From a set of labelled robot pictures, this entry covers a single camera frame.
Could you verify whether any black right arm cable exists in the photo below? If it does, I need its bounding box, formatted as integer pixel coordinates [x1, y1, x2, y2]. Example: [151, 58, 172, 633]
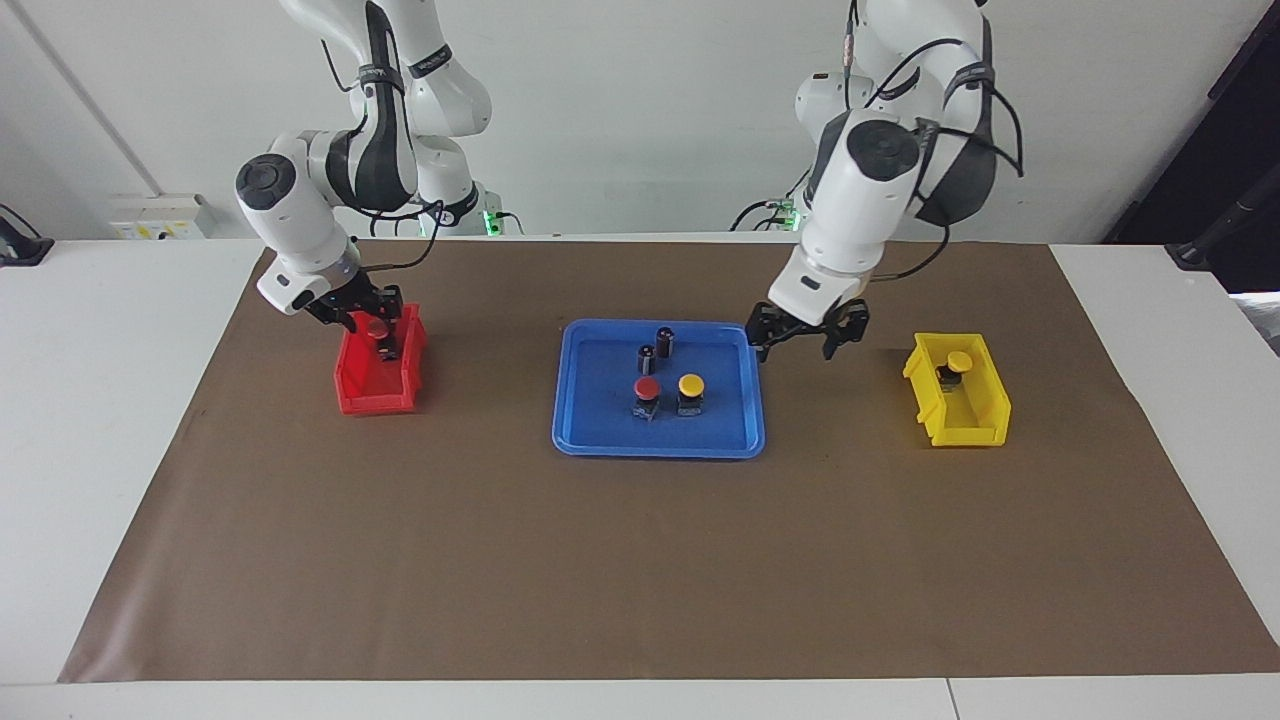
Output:
[320, 40, 446, 273]

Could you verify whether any white wall socket box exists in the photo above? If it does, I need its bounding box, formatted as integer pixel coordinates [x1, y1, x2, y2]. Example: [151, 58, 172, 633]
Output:
[108, 193, 213, 241]

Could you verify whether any dark wall panel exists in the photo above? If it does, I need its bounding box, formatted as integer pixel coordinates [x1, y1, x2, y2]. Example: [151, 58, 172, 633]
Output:
[1100, 5, 1280, 296]

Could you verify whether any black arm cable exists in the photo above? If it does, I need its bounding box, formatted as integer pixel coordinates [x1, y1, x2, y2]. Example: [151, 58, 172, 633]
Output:
[845, 0, 1026, 283]
[320, 40, 446, 273]

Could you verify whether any brown paper table mat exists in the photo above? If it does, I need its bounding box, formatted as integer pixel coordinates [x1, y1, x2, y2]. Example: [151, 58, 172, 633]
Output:
[58, 238, 1280, 684]

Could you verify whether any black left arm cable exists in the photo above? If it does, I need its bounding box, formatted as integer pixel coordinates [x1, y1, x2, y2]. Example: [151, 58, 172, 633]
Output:
[845, 0, 1026, 283]

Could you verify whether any small black desk device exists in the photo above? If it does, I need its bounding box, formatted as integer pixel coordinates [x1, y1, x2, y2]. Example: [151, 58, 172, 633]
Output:
[0, 205, 54, 267]

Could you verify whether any yellow plastic parts bin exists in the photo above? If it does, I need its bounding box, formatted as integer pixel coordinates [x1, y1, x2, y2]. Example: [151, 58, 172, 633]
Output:
[903, 333, 1012, 448]

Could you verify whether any red plastic parts bin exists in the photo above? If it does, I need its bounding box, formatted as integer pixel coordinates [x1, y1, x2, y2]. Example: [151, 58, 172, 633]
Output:
[333, 304, 429, 416]

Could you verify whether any blue plastic tray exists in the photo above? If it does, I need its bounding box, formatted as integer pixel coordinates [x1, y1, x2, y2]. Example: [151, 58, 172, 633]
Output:
[552, 320, 767, 460]

